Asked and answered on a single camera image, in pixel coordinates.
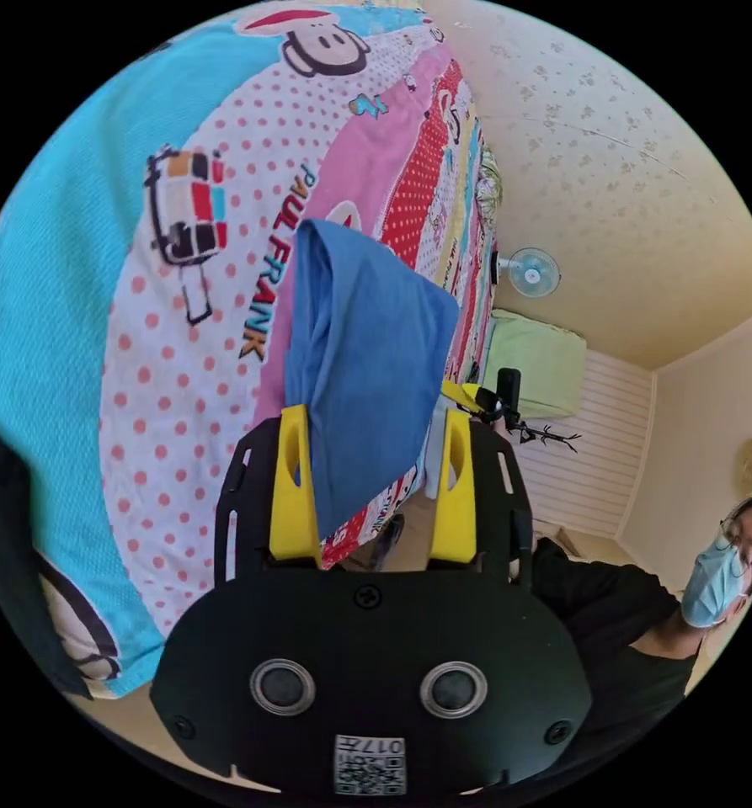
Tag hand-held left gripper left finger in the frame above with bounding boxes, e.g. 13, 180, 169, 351
268, 406, 323, 567

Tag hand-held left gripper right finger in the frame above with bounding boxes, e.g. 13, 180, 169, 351
427, 409, 478, 561

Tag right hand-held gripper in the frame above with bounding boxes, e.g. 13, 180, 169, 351
441, 380, 530, 438

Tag blue jeans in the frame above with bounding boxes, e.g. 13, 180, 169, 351
284, 218, 461, 544

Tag light green curtain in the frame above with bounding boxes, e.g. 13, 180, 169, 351
483, 308, 589, 420

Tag person's body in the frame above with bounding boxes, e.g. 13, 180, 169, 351
530, 495, 752, 787

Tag bed with printed cartoon sheet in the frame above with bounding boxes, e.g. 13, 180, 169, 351
0, 0, 504, 702

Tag white wall fan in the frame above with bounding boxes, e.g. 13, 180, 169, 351
497, 247, 562, 299

